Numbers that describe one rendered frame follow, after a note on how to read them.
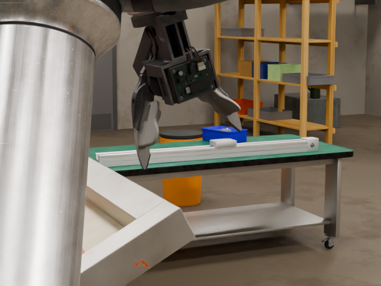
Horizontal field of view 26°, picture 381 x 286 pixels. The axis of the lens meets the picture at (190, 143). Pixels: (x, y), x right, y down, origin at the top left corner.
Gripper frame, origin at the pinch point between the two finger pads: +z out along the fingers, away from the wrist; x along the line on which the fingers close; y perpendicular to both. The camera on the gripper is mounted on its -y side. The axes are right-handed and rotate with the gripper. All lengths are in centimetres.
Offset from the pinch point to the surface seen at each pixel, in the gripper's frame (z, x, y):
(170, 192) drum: 195, 170, -544
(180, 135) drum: 149, 191, -537
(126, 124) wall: 237, 285, -1008
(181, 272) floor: 188, 106, -372
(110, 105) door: 202, 268, -1003
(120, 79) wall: 172, 296, -1008
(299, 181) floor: 253, 317, -591
